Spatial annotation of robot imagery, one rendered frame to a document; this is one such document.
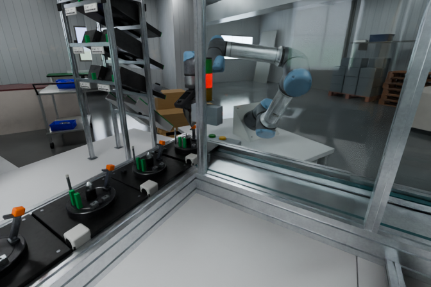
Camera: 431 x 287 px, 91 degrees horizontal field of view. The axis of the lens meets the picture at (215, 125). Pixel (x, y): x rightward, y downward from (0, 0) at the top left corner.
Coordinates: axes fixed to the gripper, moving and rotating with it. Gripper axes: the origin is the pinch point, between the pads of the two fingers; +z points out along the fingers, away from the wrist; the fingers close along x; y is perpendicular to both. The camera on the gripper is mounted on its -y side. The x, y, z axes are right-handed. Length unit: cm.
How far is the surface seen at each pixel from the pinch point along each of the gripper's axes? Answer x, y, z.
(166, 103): 211, 204, 54
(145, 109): 22.7, -8.5, -6.9
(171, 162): -3.4, -19.4, 11.5
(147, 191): -11.5, -40.5, 10.5
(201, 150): -19.4, -19.5, 1.6
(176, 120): 175, 189, 77
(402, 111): -76, -20, -22
